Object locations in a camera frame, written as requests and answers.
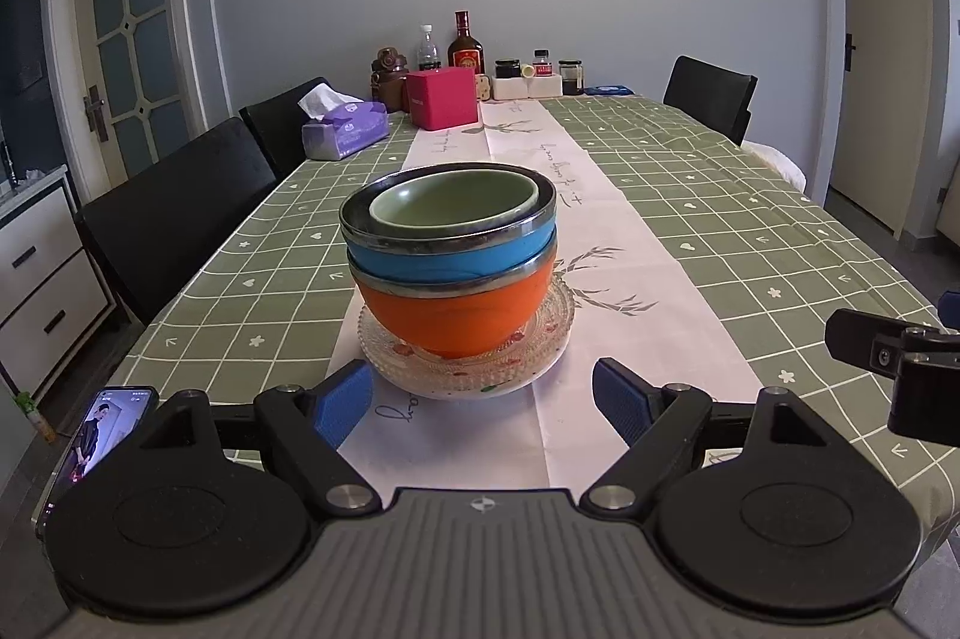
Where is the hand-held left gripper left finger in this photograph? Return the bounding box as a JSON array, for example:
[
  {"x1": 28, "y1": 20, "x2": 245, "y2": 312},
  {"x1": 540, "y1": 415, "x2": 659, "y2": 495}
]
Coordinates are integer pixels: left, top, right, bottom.
[{"x1": 97, "y1": 360, "x2": 380, "y2": 520}]

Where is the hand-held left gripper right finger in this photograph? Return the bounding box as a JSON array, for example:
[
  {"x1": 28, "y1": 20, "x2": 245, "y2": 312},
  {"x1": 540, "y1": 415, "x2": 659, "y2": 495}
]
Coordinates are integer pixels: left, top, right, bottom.
[{"x1": 581, "y1": 360, "x2": 871, "y2": 516}]

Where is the clear beaded glass plate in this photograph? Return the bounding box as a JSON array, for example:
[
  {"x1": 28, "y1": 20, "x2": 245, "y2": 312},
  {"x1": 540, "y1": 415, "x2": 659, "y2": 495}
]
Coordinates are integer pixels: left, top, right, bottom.
[{"x1": 358, "y1": 275, "x2": 575, "y2": 394}]

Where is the flowered glass plate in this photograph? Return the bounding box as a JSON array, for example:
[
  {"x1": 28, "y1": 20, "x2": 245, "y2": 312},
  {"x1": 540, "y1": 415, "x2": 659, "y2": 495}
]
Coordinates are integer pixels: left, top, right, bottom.
[{"x1": 358, "y1": 275, "x2": 575, "y2": 389}]

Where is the white fruit-print plate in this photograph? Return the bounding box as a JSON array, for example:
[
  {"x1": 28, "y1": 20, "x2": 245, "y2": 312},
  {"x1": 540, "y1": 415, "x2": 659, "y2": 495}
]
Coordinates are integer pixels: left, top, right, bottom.
[{"x1": 375, "y1": 354, "x2": 563, "y2": 401}]

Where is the orange steel bowl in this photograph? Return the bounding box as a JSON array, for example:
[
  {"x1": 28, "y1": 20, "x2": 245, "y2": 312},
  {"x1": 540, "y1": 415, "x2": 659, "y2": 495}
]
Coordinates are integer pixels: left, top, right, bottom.
[{"x1": 347, "y1": 234, "x2": 558, "y2": 360}]

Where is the blue steel bowl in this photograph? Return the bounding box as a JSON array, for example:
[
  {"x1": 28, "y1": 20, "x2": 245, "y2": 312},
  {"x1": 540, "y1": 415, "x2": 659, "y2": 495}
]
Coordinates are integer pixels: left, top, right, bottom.
[{"x1": 339, "y1": 163, "x2": 560, "y2": 284}]

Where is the green ceramic bowl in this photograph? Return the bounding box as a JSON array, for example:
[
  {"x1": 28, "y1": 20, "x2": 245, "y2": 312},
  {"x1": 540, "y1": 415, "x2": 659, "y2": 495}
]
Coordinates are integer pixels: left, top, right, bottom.
[{"x1": 367, "y1": 168, "x2": 545, "y2": 239}]

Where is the white deer-print table runner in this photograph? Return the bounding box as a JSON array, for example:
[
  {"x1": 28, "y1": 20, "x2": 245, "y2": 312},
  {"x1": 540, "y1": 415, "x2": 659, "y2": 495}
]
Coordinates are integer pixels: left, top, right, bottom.
[{"x1": 326, "y1": 97, "x2": 762, "y2": 490}]

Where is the green checkered tablecloth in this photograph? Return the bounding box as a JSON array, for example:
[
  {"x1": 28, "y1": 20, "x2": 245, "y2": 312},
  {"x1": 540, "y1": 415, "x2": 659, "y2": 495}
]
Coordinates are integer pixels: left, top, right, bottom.
[{"x1": 124, "y1": 95, "x2": 960, "y2": 580}]

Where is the smartphone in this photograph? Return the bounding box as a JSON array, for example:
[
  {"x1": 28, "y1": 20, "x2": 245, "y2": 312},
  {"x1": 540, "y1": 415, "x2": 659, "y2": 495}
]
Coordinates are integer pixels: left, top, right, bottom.
[{"x1": 34, "y1": 386, "x2": 158, "y2": 539}]

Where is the black chair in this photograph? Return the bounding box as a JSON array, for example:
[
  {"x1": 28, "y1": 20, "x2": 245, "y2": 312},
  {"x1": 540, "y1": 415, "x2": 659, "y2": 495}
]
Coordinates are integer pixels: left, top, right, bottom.
[
  {"x1": 75, "y1": 118, "x2": 278, "y2": 329},
  {"x1": 240, "y1": 76, "x2": 335, "y2": 182},
  {"x1": 664, "y1": 55, "x2": 758, "y2": 146}
]

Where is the cream plain door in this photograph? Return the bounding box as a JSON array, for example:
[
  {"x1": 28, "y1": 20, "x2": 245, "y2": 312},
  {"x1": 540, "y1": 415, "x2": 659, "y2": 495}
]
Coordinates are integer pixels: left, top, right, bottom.
[{"x1": 836, "y1": 0, "x2": 938, "y2": 235}]

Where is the purple tissue box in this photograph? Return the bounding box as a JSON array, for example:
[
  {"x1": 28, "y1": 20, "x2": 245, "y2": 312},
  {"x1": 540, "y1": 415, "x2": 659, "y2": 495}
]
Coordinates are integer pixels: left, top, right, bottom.
[{"x1": 298, "y1": 86, "x2": 389, "y2": 161}]

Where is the small green white bottle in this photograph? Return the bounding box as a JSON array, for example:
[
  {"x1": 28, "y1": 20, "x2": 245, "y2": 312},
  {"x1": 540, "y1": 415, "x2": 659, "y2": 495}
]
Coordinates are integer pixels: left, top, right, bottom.
[{"x1": 13, "y1": 391, "x2": 55, "y2": 445}]

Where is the pink box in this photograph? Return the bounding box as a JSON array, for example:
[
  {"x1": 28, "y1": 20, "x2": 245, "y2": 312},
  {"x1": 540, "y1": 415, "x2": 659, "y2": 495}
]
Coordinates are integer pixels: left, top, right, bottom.
[{"x1": 405, "y1": 69, "x2": 481, "y2": 130}]

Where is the white drawer cabinet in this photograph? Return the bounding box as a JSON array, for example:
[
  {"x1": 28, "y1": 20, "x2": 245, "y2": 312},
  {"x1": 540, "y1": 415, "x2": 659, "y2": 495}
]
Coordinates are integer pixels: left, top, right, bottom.
[{"x1": 0, "y1": 166, "x2": 121, "y2": 385}]

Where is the clear plastic water bottle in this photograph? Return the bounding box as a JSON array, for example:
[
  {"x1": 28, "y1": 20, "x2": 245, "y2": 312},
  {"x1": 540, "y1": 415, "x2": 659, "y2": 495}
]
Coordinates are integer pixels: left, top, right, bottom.
[{"x1": 417, "y1": 24, "x2": 442, "y2": 74}]

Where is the brown liquor bottle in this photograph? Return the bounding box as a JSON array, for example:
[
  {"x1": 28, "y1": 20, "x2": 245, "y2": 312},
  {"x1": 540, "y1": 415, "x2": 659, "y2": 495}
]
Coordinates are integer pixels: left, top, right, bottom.
[{"x1": 448, "y1": 10, "x2": 486, "y2": 77}]

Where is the metal door handle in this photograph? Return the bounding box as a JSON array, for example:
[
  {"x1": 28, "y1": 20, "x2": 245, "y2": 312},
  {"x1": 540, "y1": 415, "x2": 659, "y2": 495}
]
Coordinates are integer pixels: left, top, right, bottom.
[{"x1": 84, "y1": 84, "x2": 110, "y2": 143}]

